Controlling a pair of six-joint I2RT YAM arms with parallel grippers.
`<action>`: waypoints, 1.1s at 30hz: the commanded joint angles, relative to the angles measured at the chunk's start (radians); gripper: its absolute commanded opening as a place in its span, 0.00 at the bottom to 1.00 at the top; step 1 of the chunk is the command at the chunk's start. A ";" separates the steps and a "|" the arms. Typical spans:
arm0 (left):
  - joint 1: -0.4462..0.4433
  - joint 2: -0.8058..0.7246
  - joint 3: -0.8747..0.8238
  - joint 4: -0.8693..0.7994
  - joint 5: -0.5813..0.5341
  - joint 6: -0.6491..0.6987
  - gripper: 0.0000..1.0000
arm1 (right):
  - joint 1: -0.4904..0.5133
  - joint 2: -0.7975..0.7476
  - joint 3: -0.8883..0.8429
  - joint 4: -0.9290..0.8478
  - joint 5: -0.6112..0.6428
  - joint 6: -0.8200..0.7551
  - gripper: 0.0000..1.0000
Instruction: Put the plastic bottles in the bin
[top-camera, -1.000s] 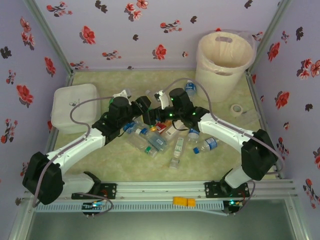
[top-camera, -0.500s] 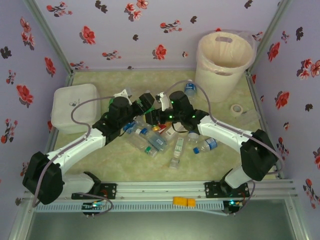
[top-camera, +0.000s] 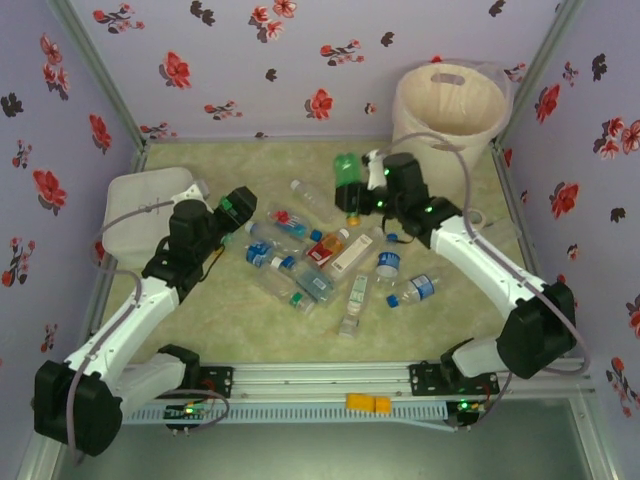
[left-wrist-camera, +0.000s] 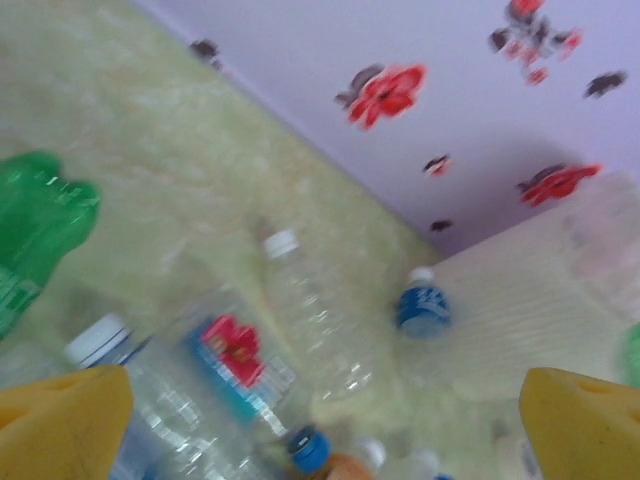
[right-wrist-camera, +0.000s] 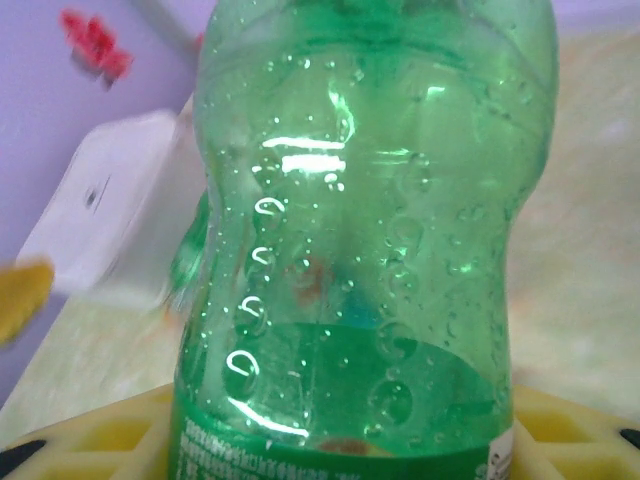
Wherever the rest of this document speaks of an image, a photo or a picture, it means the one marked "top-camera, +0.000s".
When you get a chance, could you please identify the green plastic bottle orange cap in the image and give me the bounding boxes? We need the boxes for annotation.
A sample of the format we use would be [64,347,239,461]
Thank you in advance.
[332,152,370,225]

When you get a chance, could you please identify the blue label bottle white cap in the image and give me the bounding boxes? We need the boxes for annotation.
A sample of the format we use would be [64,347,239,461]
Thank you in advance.
[244,241,282,267]

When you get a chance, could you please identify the white square lidded container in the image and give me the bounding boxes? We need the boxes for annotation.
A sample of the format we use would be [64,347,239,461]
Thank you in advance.
[102,167,206,269]

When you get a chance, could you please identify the clear crushed bottle white cap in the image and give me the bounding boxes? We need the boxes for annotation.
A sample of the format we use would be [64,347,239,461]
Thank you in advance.
[243,221,301,251]

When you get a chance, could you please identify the crushed blue label bottle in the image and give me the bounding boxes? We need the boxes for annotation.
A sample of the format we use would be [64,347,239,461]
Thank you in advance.
[373,232,403,284]

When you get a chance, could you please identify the white label clear bottle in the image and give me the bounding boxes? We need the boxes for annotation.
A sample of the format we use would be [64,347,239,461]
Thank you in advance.
[328,225,385,277]

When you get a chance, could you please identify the plain clear bottle white cap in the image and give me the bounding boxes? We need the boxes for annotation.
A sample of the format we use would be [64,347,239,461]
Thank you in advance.
[289,178,341,225]

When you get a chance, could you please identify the clear bottle red flower label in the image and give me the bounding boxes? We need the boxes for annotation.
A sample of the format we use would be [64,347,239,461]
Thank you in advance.
[267,201,324,242]

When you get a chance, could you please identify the red label bottle white cap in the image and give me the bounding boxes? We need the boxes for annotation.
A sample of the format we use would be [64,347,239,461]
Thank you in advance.
[305,227,352,265]

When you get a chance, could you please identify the green and white label bottle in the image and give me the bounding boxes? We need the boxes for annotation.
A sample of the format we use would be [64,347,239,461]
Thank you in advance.
[337,271,371,340]

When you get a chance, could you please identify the clear bottle green cap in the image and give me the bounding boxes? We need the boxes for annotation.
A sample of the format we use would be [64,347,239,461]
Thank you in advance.
[269,262,317,317]

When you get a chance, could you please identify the teal label bottle blue cap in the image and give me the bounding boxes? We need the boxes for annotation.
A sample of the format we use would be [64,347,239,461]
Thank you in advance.
[282,254,337,305]

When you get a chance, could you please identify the beige waste basket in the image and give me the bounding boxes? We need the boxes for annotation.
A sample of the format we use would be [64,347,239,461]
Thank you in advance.
[393,57,516,151]

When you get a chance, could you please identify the grey right arm cable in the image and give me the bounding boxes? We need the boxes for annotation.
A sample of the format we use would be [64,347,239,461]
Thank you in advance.
[377,132,591,376]

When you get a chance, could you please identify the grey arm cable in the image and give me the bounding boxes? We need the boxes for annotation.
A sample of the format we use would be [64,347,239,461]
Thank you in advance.
[68,197,174,466]
[377,132,591,376]

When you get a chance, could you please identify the aluminium frame post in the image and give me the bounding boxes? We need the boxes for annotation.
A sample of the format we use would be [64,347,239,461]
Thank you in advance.
[47,0,150,149]
[492,0,587,146]

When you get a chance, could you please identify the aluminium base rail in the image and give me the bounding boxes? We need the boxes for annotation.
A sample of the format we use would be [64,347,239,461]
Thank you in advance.
[122,363,594,401]

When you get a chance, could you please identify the white slotted cable duct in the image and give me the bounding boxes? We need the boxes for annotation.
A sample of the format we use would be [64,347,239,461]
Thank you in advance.
[122,402,449,424]

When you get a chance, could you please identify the grey left arm cable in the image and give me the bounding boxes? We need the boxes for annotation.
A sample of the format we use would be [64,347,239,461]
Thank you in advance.
[68,197,174,466]

